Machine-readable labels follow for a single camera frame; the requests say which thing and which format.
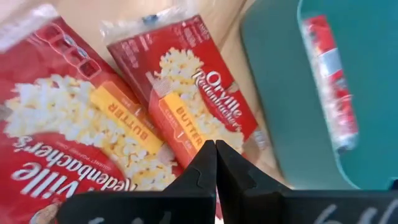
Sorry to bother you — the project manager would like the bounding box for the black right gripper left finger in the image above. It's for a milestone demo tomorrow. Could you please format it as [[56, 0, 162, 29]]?
[[57, 139, 218, 224]]

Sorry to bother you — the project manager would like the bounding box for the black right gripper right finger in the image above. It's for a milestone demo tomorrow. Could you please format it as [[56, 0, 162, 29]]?
[[216, 139, 398, 224]]

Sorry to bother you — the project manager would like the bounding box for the teal plastic basket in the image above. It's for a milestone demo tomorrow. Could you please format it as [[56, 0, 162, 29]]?
[[239, 0, 398, 191]]

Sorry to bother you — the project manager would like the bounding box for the red butter popcorn bag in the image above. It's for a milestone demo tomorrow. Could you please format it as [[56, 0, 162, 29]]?
[[300, 14, 360, 154], [0, 3, 184, 224], [99, 8, 272, 170]]

